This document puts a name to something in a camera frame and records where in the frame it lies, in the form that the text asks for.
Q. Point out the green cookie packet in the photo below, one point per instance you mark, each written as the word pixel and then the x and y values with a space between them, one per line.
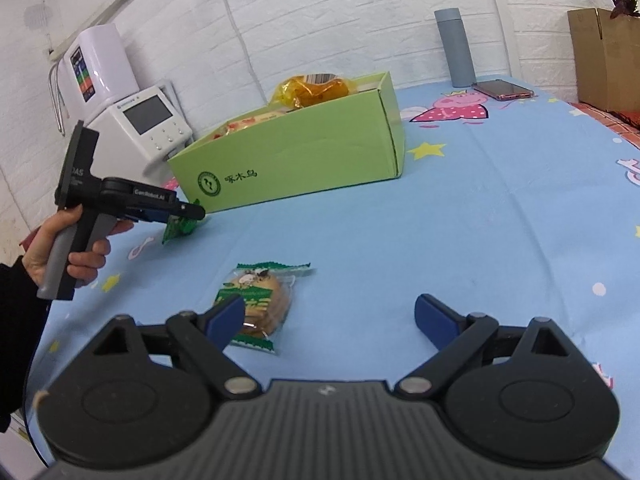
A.
pixel 265 295

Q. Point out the person's left forearm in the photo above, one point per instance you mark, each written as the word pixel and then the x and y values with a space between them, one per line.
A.
pixel 20 335

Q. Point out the smartphone with red case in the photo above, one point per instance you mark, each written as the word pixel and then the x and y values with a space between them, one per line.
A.
pixel 502 90

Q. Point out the white water purifier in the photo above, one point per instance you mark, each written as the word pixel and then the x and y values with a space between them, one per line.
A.
pixel 100 70

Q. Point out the brown cardboard box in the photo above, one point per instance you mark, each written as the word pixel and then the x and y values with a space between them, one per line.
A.
pixel 607 60

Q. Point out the person's left hand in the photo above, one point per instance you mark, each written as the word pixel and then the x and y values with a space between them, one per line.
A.
pixel 40 250

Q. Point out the blue printed tablecloth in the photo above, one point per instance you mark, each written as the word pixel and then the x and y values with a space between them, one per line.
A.
pixel 450 210

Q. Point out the orange bread packet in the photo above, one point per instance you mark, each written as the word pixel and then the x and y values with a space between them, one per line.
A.
pixel 312 90

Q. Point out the green cardboard box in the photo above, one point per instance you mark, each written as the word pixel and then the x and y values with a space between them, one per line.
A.
pixel 300 155

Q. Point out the small green snack packet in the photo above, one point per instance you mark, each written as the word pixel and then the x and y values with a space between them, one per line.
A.
pixel 177 230

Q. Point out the white machine with screen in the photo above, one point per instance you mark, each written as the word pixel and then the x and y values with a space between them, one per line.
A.
pixel 145 130

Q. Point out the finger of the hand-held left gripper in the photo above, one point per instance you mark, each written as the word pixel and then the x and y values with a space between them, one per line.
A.
pixel 190 211
pixel 157 217

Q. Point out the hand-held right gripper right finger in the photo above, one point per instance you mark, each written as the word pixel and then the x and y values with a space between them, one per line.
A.
pixel 435 317

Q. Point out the grey thermos bottle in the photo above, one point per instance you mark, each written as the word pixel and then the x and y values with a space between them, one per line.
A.
pixel 455 50

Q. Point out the red patterned blanket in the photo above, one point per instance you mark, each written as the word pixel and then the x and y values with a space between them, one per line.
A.
pixel 610 122

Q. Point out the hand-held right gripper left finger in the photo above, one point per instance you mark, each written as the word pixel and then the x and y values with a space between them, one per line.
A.
pixel 227 317

